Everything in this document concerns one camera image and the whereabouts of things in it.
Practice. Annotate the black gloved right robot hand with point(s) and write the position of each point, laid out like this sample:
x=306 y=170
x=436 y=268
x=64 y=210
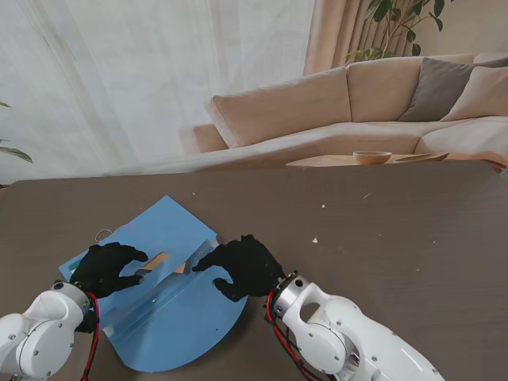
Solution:
x=250 y=270

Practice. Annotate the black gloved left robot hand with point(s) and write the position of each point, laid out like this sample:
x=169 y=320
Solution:
x=105 y=270

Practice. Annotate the brown kraft paper envelope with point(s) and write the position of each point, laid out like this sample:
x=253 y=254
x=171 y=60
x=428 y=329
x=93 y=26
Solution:
x=155 y=262

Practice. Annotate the blue plastic file folder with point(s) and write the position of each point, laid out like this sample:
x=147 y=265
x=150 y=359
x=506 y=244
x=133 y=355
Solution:
x=178 y=317

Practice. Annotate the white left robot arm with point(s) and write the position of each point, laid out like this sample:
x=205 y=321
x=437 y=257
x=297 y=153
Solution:
x=35 y=337

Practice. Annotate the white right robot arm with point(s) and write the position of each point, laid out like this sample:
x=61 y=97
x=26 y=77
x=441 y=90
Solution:
x=341 y=337

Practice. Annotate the wooden coffee table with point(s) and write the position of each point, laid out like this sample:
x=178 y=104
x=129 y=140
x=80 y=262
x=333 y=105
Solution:
x=325 y=160

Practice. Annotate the dark green plant leaves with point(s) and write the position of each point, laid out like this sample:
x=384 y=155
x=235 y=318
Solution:
x=18 y=154

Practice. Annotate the wooden bowl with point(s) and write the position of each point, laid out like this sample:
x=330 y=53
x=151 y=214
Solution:
x=371 y=158

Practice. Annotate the beige sofa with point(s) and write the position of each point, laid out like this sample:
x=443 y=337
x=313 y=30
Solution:
x=285 y=107

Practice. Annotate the white sheer curtain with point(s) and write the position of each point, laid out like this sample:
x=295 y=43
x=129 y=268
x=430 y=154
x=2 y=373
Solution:
x=139 y=79

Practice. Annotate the flat wooden plate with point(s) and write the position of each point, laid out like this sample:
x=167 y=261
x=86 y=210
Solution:
x=422 y=157

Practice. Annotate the beige pleated curtain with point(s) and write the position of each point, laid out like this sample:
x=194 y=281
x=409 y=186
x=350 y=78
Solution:
x=337 y=35

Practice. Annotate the grey cushion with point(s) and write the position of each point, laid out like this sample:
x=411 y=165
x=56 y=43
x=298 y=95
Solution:
x=436 y=91

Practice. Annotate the tall green leafy plant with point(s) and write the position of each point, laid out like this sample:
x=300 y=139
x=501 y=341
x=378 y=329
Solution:
x=383 y=10

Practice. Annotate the beige cushion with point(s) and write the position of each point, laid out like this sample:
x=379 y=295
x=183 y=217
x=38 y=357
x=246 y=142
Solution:
x=484 y=95

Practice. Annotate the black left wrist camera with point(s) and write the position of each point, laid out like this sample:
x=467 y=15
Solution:
x=87 y=321

